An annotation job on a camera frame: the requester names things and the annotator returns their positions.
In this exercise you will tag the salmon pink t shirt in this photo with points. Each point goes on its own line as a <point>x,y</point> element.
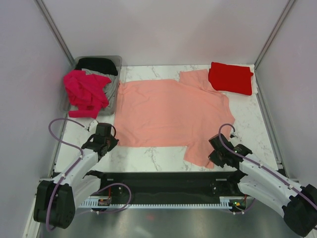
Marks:
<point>172,113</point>

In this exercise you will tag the magenta t shirt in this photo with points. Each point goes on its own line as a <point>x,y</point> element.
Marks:
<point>86,92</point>

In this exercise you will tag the aluminium frame post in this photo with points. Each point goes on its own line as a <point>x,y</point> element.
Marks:
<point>55,31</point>
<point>278,25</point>

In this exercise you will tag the folded white t shirt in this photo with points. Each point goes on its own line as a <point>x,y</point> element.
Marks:
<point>255,84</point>

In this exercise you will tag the grey t shirt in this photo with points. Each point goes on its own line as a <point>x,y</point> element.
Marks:
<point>110,88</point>

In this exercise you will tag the folded red t shirt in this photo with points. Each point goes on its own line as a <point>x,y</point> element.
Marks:
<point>216,76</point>

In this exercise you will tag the right aluminium frame post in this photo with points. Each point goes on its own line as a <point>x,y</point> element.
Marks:
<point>278,25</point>

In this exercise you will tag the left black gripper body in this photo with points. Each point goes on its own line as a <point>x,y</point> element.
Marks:
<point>111,142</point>

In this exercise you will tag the black t shirt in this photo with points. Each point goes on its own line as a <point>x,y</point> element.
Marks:
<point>101,65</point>

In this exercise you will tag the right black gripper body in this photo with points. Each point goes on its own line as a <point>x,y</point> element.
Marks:
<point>216,157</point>

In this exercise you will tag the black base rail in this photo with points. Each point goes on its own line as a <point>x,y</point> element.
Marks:
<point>168,187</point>

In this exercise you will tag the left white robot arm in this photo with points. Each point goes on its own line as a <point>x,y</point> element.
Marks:
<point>58,198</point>

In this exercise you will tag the left aluminium frame post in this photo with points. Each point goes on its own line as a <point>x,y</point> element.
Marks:
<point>55,31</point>

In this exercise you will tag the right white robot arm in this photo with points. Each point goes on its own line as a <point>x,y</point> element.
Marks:
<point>295,203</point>

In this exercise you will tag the white slotted cable duct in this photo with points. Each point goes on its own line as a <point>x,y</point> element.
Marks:
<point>95,202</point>

